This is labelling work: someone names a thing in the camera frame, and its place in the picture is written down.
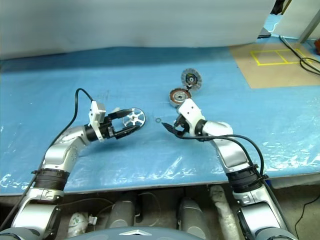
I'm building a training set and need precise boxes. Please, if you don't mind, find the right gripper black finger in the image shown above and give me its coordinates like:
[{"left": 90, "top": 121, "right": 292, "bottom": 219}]
[
  {"left": 161, "top": 121, "right": 177, "bottom": 132},
  {"left": 172, "top": 129, "right": 188, "bottom": 139}
]

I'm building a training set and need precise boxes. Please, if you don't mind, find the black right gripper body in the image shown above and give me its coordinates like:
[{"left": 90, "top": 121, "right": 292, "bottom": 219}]
[{"left": 174, "top": 116, "right": 191, "bottom": 136}]

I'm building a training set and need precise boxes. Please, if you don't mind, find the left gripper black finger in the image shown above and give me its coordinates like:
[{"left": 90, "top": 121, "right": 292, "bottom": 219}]
[
  {"left": 113, "top": 124, "right": 141, "bottom": 140},
  {"left": 107, "top": 108, "right": 133, "bottom": 120}
]

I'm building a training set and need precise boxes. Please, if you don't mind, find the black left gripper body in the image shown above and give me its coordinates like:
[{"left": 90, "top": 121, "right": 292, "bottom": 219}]
[{"left": 99, "top": 114, "right": 119, "bottom": 140}]

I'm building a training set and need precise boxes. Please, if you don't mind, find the silver spoked rotor wheel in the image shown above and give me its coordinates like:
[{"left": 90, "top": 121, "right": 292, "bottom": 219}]
[{"left": 121, "top": 106, "right": 147, "bottom": 128}]

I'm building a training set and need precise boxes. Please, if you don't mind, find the motor stator with copper windings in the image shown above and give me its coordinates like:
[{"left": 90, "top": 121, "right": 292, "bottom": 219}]
[{"left": 168, "top": 87, "right": 193, "bottom": 107}]

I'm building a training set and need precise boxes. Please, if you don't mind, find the grey finned rotor disc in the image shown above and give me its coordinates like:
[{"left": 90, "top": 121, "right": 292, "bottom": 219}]
[{"left": 180, "top": 68, "right": 203, "bottom": 91}]

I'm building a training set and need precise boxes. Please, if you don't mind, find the grey rounded shape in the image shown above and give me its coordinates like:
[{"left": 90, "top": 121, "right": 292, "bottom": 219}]
[
  {"left": 107, "top": 192, "right": 137, "bottom": 230},
  {"left": 177, "top": 197, "right": 213, "bottom": 236}
]

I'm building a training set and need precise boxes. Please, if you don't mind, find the white wrapped pipe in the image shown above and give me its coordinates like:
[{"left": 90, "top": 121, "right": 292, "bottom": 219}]
[{"left": 209, "top": 186, "right": 237, "bottom": 236}]

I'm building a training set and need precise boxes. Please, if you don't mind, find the white backdrop sheet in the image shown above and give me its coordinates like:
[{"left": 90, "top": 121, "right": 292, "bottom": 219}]
[{"left": 0, "top": 0, "right": 276, "bottom": 61}]

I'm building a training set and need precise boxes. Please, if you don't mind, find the white wrapped bundle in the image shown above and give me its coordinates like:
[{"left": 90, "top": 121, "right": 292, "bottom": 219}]
[{"left": 67, "top": 212, "right": 90, "bottom": 238}]

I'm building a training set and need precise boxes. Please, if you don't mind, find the brown floor board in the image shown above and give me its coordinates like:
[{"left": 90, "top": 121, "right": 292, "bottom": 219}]
[{"left": 229, "top": 41, "right": 320, "bottom": 90}]

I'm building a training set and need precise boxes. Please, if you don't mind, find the grey robot torso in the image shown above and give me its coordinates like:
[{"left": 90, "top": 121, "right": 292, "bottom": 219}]
[{"left": 63, "top": 226, "right": 213, "bottom": 240}]

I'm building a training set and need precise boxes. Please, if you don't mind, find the dark grey flat base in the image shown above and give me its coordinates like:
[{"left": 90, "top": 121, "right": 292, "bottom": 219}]
[{"left": 257, "top": 26, "right": 273, "bottom": 39}]

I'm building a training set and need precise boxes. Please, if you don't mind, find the white board panel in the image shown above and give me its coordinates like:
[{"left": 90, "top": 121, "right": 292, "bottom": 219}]
[{"left": 273, "top": 0, "right": 320, "bottom": 40}]

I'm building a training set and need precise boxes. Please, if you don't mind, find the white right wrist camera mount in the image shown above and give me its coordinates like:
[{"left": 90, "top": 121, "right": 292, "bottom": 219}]
[{"left": 177, "top": 98, "right": 206, "bottom": 137}]

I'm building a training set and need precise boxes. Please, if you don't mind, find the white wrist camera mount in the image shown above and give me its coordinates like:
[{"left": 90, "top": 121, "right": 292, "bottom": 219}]
[
  {"left": 87, "top": 100, "right": 108, "bottom": 143},
  {"left": 177, "top": 98, "right": 206, "bottom": 137}
]

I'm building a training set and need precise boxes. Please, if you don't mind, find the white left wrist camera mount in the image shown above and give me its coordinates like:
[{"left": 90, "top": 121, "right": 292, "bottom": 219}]
[{"left": 87, "top": 100, "right": 108, "bottom": 143}]

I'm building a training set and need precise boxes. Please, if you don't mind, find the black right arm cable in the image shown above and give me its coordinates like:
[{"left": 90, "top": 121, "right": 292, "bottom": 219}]
[{"left": 178, "top": 134, "right": 291, "bottom": 233}]

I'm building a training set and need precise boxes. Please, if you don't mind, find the thin black floor cable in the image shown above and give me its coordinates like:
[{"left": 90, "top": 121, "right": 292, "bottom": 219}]
[{"left": 294, "top": 193, "right": 320, "bottom": 240}]

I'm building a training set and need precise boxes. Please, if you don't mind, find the aluminium frame post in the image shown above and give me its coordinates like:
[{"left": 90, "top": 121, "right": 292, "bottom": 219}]
[{"left": 298, "top": 9, "right": 320, "bottom": 43}]

